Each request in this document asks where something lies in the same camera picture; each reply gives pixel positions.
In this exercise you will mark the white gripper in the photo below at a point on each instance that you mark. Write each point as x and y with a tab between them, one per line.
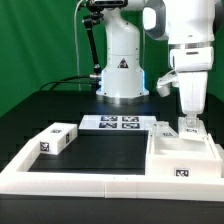
191	67

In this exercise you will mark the white cabinet box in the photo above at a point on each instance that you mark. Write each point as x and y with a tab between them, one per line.
175	157

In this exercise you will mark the white door piece with knob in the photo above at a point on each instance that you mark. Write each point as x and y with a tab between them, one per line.
161	129

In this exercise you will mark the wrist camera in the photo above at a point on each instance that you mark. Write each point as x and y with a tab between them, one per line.
166	82

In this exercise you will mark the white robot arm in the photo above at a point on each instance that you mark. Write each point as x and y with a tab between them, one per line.
187	25

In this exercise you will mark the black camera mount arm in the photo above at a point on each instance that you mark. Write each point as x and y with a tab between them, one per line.
89	22

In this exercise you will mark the white block with tags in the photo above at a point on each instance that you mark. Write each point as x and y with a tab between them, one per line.
54	139

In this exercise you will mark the white flat panel with tags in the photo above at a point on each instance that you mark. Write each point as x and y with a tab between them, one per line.
116	122

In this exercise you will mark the white U-shaped frame border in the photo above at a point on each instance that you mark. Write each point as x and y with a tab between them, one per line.
16	178

